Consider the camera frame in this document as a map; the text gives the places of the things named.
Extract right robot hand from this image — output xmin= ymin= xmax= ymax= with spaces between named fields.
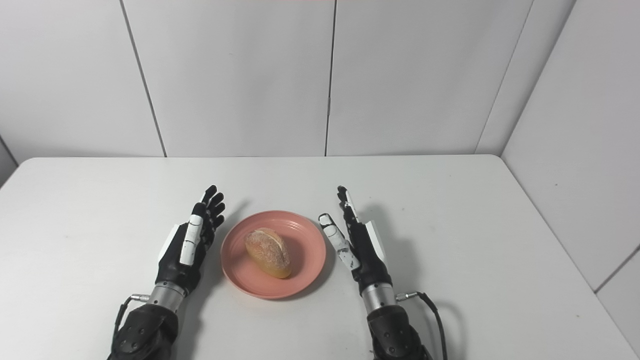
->
xmin=318 ymin=185 xmax=393 ymax=296

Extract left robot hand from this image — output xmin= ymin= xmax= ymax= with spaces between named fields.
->
xmin=155 ymin=185 xmax=226 ymax=296

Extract pink plate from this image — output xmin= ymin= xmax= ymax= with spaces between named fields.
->
xmin=220 ymin=210 xmax=328 ymax=300

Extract bread roll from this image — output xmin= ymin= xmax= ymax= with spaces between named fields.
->
xmin=244 ymin=227 xmax=293 ymax=280

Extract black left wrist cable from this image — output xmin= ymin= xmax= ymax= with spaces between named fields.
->
xmin=112 ymin=294 xmax=151 ymax=346

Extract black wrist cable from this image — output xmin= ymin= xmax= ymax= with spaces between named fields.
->
xmin=112 ymin=294 xmax=151 ymax=346
xmin=395 ymin=291 xmax=449 ymax=360

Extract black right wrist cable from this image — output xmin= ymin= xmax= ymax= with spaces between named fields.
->
xmin=395 ymin=291 xmax=449 ymax=360

